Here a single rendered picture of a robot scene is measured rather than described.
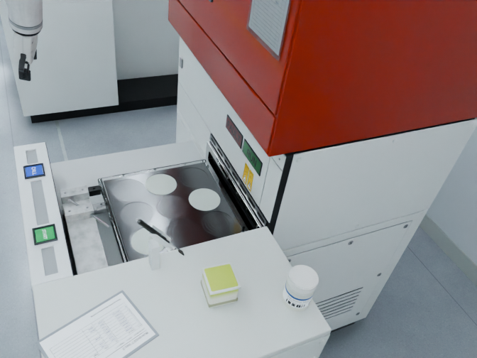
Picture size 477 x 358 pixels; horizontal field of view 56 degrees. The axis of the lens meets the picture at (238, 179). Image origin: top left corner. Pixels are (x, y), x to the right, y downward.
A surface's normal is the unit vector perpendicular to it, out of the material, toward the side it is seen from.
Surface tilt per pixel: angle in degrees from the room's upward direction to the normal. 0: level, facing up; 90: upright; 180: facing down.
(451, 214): 90
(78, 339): 0
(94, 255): 0
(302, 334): 0
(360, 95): 90
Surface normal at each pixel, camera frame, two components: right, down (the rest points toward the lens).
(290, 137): 0.40, 0.64
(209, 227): 0.12, -0.74
